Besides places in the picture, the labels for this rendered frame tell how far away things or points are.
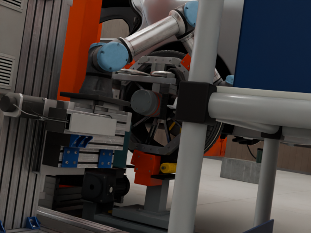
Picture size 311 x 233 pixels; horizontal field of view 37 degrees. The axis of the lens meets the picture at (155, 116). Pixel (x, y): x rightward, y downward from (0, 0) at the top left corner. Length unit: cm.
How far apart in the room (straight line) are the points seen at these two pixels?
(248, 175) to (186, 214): 823
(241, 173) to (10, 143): 714
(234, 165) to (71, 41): 638
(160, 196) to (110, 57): 110
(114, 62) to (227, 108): 143
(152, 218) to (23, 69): 117
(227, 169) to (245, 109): 841
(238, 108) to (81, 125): 129
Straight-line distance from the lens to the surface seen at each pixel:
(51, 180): 293
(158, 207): 273
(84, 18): 283
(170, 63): 258
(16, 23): 186
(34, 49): 198
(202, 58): 50
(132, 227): 268
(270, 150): 85
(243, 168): 876
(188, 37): 221
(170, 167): 254
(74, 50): 281
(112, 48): 189
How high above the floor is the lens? 70
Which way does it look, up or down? 2 degrees up
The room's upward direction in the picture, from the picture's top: 8 degrees clockwise
